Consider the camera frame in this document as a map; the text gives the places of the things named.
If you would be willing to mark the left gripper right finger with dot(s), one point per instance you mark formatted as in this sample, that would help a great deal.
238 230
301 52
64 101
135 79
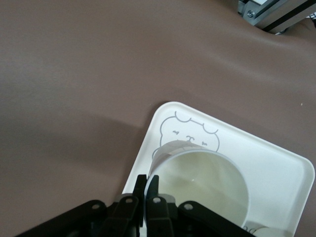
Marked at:
159 217

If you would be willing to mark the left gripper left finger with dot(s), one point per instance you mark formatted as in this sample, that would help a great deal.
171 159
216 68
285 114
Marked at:
123 217

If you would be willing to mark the white IKEA cup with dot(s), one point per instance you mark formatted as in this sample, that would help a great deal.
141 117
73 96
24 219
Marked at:
209 177

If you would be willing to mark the cream tray with bear print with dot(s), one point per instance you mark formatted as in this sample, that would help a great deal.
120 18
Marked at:
259 153

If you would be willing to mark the aluminium frame rail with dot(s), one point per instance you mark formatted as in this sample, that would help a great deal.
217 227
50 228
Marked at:
271 14

